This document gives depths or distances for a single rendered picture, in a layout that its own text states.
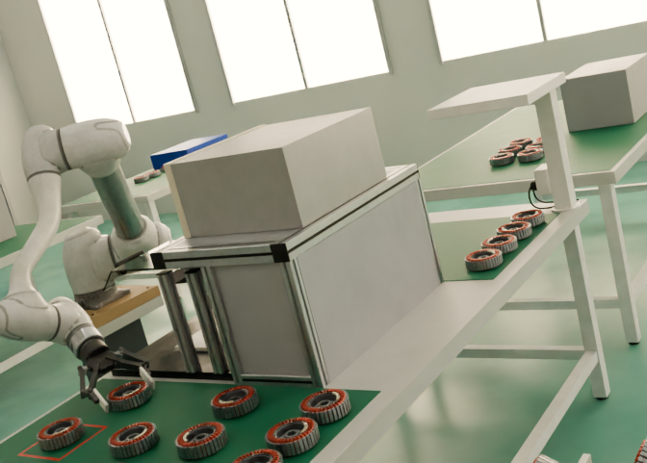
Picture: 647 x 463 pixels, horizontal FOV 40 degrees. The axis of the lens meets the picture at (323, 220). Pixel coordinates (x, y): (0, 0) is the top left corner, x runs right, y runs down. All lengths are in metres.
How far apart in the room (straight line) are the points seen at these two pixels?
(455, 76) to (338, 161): 4.98
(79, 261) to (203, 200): 1.06
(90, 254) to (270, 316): 1.24
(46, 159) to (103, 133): 0.18
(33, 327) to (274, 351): 0.67
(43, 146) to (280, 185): 0.93
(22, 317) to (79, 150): 0.58
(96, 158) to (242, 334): 0.83
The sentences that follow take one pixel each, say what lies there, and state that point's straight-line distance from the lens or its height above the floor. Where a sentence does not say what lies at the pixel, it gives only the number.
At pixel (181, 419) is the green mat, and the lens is 2.20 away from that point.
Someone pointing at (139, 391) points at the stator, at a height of 0.79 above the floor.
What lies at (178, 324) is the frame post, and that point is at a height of 0.91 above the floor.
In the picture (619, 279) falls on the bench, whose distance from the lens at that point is 3.75.
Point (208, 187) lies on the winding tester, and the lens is 2.25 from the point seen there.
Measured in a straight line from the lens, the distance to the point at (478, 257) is 2.71.
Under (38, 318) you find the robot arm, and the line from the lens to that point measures 2.48.
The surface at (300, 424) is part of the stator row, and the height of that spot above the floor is 0.78.
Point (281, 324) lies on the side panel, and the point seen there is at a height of 0.91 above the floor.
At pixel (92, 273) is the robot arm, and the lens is 3.26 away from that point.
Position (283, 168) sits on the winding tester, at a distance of 2.09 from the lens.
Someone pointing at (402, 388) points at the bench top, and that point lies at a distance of 2.03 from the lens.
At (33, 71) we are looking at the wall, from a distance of 10.31.
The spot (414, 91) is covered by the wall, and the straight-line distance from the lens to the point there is 7.38.
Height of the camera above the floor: 1.59
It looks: 13 degrees down
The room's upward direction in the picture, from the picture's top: 14 degrees counter-clockwise
